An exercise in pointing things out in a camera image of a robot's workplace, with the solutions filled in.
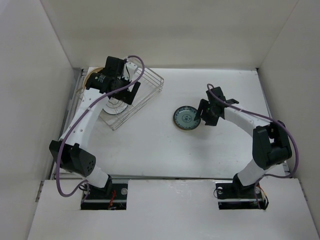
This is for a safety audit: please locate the wire dish rack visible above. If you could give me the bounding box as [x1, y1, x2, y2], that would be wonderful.
[76, 57, 164, 131]

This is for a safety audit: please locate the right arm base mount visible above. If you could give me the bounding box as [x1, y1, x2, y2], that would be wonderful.
[213, 182, 269, 210]

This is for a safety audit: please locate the purple cable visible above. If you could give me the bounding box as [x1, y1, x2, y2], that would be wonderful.
[206, 83, 300, 211]
[56, 54, 146, 208]

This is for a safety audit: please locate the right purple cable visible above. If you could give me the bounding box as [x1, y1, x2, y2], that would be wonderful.
[206, 83, 300, 211]

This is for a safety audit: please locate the blue patterned small plate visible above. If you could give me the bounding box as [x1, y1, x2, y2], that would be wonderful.
[173, 105, 201, 131]

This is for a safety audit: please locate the cream plate back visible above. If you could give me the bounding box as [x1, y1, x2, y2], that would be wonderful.
[82, 67, 103, 90]

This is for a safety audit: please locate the white plate dark lettered rim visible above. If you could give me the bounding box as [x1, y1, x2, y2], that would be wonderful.
[103, 98, 128, 115]

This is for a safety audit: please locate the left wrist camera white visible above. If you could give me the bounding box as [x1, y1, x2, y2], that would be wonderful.
[122, 60, 139, 80]

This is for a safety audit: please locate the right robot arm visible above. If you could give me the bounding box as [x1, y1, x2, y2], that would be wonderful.
[194, 83, 298, 199]

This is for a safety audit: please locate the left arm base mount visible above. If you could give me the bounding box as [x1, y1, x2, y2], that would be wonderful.
[79, 175, 129, 211]

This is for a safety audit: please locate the aluminium frame rail left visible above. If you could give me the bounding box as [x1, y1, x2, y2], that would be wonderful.
[46, 67, 89, 180]

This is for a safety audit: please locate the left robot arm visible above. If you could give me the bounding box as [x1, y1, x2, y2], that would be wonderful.
[49, 55, 145, 199]

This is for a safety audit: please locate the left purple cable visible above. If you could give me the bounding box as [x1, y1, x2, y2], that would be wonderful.
[56, 54, 146, 208]

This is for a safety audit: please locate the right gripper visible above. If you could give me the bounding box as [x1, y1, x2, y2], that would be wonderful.
[194, 98, 219, 126]

